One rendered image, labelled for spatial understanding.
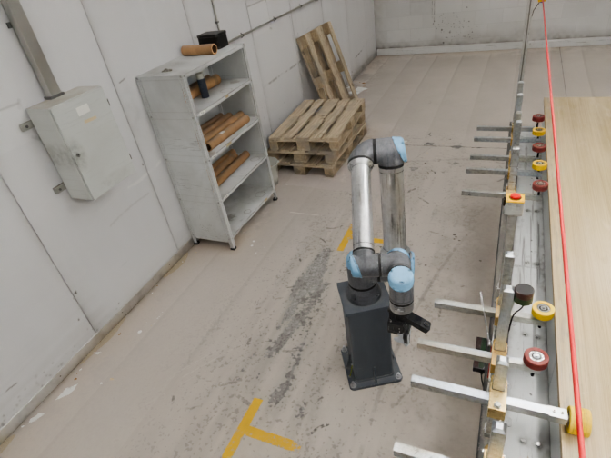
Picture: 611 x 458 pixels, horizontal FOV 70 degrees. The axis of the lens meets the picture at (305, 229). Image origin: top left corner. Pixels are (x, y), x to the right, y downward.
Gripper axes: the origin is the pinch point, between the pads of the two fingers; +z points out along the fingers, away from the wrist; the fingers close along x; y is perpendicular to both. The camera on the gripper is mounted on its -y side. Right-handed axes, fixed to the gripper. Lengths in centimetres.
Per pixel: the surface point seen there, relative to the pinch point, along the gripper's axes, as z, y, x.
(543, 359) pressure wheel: -7.7, -47.4, 0.9
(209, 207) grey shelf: 39, 197, -133
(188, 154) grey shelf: -11, 201, -134
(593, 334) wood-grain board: -7, -64, -15
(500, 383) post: -17.7, -33.8, 22.8
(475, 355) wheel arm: -3.1, -25.3, 1.6
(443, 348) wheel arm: -3.4, -13.8, 1.5
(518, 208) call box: -36, -35, -51
